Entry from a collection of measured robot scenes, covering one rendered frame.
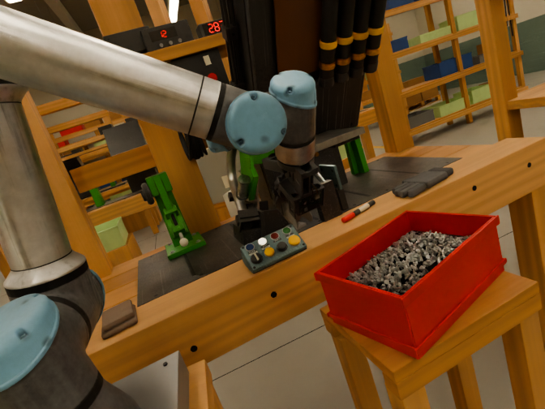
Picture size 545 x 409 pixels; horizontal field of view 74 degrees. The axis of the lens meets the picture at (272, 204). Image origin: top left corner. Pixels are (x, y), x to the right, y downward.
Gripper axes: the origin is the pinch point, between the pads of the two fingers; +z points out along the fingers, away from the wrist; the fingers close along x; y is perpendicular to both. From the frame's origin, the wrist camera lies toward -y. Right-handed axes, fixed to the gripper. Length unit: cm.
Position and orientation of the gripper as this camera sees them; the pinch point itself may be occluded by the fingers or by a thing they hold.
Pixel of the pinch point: (293, 217)
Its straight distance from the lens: 84.6
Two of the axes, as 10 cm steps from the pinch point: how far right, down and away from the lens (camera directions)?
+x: 8.8, -3.8, 2.8
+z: 0.7, 6.9, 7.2
